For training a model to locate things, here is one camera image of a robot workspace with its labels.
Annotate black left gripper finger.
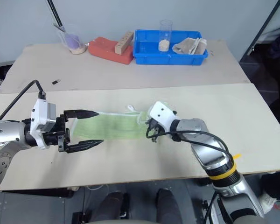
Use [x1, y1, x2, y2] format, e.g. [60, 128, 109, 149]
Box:
[66, 139, 105, 154]
[63, 109, 100, 122]

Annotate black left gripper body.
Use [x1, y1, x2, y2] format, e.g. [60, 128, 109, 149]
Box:
[42, 111, 72, 154]

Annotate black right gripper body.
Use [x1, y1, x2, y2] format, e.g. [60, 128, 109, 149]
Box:
[145, 117, 166, 143]

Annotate green towel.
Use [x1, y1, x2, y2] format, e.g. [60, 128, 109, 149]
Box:
[73, 101, 176, 141]

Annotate pink powder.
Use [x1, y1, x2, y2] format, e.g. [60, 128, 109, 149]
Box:
[69, 45, 88, 55]

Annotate dark rounded shape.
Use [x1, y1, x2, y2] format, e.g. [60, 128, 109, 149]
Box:
[93, 190, 125, 222]
[155, 187, 178, 223]

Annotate red brick block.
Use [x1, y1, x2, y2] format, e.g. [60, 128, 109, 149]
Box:
[87, 36, 134, 65]

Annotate purple cone object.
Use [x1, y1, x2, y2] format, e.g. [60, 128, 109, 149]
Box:
[64, 34, 81, 50]

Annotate wide clear beaker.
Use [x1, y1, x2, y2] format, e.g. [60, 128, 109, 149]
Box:
[56, 24, 88, 55]

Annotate blue plastic bin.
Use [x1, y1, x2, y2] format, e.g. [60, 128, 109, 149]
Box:
[133, 29, 209, 66]

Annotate wooden block with holes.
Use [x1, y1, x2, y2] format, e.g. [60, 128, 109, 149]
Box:
[114, 31, 134, 55]

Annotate beige granules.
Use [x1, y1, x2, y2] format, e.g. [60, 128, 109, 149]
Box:
[158, 40, 170, 52]

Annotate beige crumpled cloth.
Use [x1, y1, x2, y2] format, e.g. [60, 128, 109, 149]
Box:
[172, 36, 208, 56]

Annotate tall clear beaker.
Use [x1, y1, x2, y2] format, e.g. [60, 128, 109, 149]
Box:
[158, 19, 174, 53]

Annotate black thin rod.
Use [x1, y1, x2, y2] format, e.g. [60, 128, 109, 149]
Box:
[46, 0, 66, 33]

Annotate white crumpled bag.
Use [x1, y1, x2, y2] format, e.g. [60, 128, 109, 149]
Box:
[258, 193, 279, 215]

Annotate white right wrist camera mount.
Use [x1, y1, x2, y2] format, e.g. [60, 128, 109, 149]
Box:
[148, 101, 181, 136]

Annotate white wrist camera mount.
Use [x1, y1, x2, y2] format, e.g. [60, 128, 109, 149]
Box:
[29, 98, 58, 150]
[148, 101, 181, 136]

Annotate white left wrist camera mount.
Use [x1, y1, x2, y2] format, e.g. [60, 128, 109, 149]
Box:
[29, 98, 58, 150]

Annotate white thin cable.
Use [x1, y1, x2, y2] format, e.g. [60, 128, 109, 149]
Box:
[85, 183, 109, 191]

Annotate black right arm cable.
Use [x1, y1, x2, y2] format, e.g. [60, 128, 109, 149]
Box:
[145, 130, 233, 157]

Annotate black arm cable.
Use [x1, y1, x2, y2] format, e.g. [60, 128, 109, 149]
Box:
[0, 80, 47, 122]
[145, 130, 233, 157]

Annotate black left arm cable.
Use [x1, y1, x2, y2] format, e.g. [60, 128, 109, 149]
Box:
[0, 80, 47, 122]

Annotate dark metal frame post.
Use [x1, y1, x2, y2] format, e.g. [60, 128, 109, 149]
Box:
[238, 0, 280, 63]

